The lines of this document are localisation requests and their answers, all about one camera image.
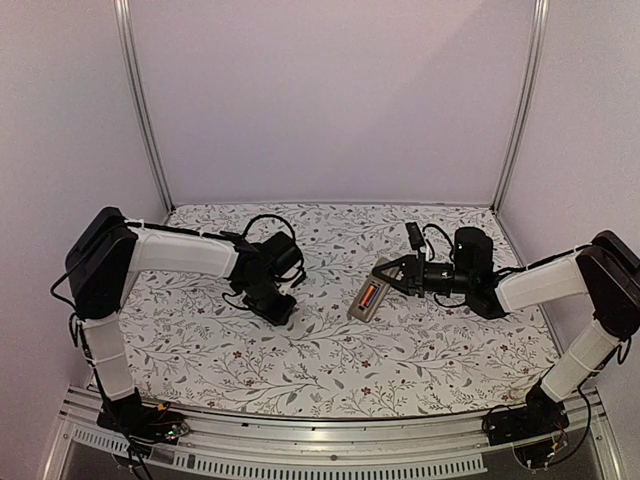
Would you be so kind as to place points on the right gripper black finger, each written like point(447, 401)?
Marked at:
point(398, 284)
point(385, 267)

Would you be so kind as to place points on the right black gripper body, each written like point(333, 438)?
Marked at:
point(411, 275)

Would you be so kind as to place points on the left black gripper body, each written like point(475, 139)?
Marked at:
point(264, 304)

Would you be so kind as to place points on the black battery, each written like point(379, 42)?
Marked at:
point(373, 294)

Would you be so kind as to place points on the orange battery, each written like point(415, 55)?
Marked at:
point(363, 300)

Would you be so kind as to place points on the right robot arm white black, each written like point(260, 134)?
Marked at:
point(605, 270)

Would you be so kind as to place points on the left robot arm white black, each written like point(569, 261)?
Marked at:
point(102, 266)

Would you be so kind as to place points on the floral patterned table mat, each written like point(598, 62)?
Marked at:
point(185, 344)

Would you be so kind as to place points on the aluminium front rail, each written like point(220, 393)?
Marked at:
point(226, 445)

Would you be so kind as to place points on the right aluminium frame post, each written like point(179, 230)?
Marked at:
point(525, 99)

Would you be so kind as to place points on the aluminium frame post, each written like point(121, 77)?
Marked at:
point(525, 99)
point(134, 78)

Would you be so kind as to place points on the left aluminium frame post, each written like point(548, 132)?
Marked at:
point(134, 78)

